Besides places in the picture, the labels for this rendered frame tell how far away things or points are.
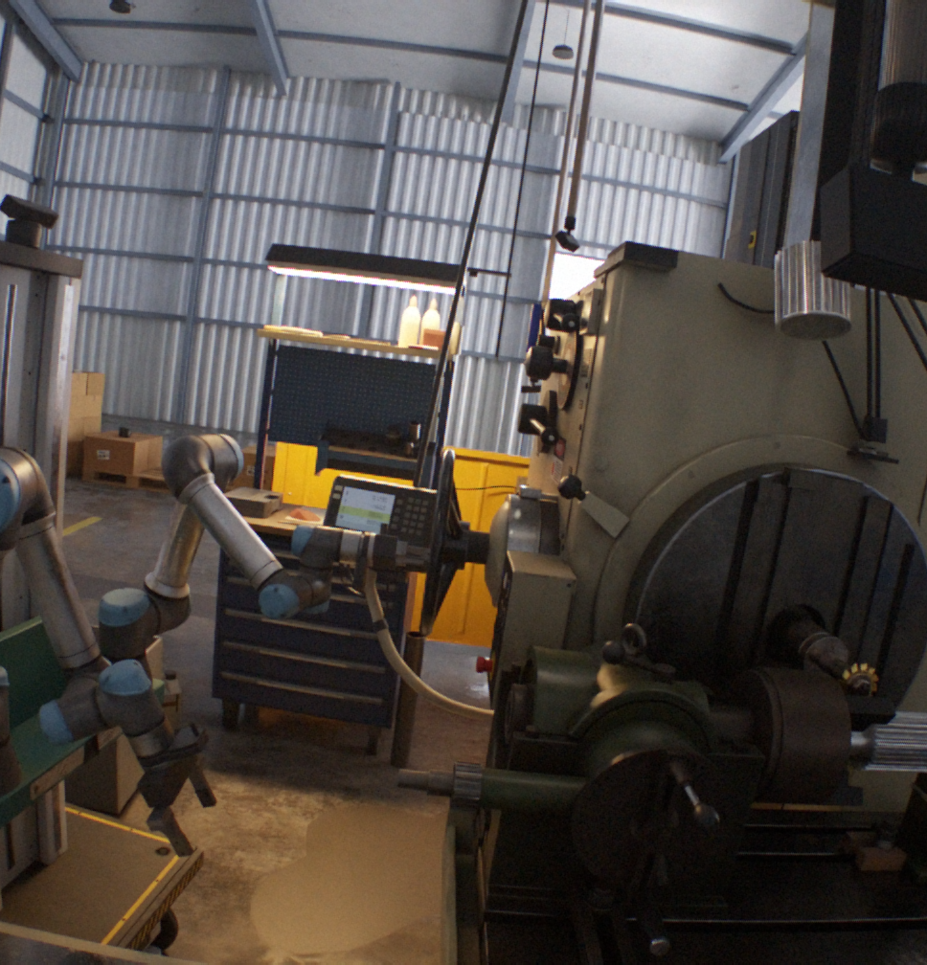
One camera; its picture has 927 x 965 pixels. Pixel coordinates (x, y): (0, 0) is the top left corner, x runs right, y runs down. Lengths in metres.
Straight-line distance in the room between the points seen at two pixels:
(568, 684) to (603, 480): 0.45
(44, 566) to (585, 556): 0.92
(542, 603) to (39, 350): 1.16
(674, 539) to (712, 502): 0.08
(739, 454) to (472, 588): 3.02
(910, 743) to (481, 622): 3.31
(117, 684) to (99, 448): 7.46
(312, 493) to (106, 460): 4.77
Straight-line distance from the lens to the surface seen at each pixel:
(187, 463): 1.68
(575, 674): 0.96
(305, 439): 3.48
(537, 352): 1.52
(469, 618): 4.26
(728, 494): 1.24
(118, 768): 2.70
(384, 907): 2.54
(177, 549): 1.88
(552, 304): 1.61
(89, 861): 2.17
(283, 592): 1.56
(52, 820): 2.11
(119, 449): 8.57
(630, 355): 1.28
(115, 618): 1.85
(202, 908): 2.50
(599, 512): 1.25
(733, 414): 1.34
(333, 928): 2.45
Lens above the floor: 1.63
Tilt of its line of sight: 9 degrees down
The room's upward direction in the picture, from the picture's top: 8 degrees clockwise
